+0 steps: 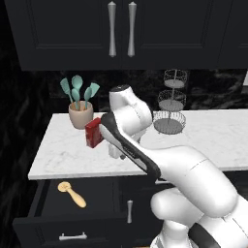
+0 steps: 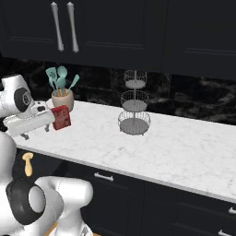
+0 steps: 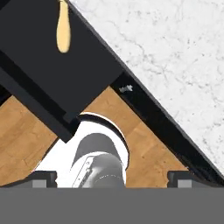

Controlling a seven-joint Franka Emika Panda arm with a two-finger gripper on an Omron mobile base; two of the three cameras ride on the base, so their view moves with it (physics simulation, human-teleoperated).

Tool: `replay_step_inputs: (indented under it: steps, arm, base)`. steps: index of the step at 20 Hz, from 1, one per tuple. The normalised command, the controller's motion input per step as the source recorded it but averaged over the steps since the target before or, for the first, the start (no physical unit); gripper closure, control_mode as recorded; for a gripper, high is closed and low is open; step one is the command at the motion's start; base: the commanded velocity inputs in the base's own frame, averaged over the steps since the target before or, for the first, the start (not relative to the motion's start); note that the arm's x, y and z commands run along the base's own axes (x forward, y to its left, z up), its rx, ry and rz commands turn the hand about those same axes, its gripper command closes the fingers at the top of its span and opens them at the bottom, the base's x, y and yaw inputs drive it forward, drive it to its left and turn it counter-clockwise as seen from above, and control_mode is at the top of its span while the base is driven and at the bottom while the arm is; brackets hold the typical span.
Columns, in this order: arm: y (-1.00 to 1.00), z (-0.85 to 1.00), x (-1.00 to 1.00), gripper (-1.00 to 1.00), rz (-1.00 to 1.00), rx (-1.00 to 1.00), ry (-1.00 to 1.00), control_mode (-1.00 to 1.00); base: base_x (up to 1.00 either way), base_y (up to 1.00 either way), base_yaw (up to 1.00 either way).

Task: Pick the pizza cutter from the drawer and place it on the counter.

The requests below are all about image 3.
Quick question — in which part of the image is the small grey cabinet fitting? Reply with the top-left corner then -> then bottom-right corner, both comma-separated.
118,84 -> 134,95

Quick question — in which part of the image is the pizza cutter with beige handle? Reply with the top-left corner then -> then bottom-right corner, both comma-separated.
55,0 -> 72,54

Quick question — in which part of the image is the open black drawer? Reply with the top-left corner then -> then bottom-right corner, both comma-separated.
0,0 -> 125,144

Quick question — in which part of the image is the white and black round object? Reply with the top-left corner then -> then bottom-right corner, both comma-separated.
34,111 -> 130,189

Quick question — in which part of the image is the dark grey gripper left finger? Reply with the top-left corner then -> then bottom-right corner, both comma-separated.
0,170 -> 58,189

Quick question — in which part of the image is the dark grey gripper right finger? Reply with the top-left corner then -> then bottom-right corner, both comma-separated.
166,170 -> 224,189

